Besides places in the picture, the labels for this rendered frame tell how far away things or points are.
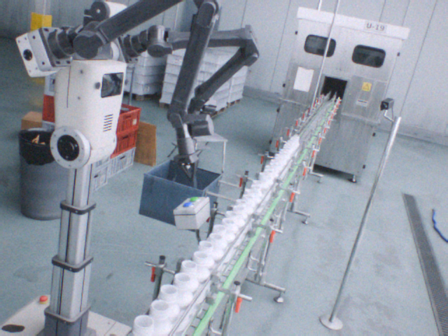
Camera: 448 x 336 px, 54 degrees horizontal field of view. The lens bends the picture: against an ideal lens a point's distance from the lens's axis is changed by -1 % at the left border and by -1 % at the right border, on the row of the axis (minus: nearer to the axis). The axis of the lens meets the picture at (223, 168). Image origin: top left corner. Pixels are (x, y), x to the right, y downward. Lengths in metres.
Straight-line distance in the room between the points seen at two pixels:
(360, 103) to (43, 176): 4.12
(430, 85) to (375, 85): 5.70
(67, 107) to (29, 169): 1.99
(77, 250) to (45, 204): 1.82
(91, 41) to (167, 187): 0.99
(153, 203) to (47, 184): 1.51
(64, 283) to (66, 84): 0.82
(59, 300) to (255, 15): 10.55
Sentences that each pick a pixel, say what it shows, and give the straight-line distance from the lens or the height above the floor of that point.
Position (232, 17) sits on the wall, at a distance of 12.11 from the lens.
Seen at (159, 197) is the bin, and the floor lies 0.85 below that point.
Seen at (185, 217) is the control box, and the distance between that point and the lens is 1.48.
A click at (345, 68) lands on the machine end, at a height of 1.47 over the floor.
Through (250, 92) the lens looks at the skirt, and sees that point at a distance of 11.97.
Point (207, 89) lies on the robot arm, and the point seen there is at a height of 1.41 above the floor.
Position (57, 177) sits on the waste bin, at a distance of 3.58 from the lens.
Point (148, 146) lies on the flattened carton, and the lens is 5.10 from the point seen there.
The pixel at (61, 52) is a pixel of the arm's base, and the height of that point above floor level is 1.53.
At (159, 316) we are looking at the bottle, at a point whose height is 1.15.
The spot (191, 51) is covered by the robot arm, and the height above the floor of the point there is 1.61.
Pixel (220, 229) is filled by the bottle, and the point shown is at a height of 1.17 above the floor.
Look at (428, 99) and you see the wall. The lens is 11.77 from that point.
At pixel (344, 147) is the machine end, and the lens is 6.23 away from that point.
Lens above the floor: 1.71
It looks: 18 degrees down
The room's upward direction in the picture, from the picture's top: 12 degrees clockwise
